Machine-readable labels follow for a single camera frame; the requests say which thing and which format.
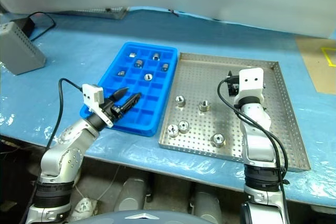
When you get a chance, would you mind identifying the black adapter cable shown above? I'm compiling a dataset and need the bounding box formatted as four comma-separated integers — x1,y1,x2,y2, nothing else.
28,11,56,41

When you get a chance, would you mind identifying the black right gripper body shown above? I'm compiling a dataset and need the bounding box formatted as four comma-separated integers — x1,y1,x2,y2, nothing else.
227,70,240,97

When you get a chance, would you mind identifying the flat perforated metal panel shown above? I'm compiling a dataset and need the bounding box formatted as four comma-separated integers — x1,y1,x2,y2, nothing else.
59,6,130,20

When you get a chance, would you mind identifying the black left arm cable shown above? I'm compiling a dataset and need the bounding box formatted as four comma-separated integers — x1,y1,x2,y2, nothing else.
46,78,84,148

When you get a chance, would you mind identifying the white cloth bundle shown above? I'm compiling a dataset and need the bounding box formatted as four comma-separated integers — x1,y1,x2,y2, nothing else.
70,197,99,221

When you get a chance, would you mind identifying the perforated metal tray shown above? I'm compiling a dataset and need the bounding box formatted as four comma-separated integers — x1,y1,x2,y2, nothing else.
158,52,311,173

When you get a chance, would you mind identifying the black power adapter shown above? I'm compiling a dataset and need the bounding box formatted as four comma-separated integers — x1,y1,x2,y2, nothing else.
13,17,36,37

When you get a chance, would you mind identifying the grey rounded cylinder shape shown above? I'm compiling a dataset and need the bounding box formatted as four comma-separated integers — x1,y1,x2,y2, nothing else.
114,176,148,213
190,183,223,219

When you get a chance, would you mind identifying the blue compartment tray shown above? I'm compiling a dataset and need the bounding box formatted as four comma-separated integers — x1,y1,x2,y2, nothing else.
79,41,180,137

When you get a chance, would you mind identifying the dark grey rounded shell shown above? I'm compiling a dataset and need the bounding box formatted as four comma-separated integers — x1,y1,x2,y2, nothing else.
86,209,208,224

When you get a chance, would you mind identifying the metal nut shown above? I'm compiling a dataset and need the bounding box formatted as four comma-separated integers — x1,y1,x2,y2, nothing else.
167,124,179,137

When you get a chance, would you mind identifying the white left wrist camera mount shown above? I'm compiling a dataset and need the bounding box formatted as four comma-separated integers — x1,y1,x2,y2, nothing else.
81,83,114,128

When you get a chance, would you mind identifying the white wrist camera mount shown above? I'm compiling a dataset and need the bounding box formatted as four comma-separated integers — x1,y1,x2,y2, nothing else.
233,68,265,104
81,83,114,128

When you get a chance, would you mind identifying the thin white string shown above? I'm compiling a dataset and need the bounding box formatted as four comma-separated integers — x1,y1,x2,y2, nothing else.
75,165,121,202

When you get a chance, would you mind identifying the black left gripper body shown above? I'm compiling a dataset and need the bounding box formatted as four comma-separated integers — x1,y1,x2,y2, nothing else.
101,97,125,121

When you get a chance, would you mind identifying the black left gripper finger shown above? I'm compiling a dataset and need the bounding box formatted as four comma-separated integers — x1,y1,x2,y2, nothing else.
115,92,143,114
109,87,130,101

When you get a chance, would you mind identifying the brown cardboard sheet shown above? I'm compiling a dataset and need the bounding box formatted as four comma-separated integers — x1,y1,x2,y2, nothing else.
295,36,336,95

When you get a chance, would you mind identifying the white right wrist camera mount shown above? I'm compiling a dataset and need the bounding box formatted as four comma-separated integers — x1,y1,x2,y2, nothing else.
233,68,265,104

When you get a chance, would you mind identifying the grey perforated metal box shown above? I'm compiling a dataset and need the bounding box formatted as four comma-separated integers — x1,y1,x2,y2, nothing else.
0,21,47,76

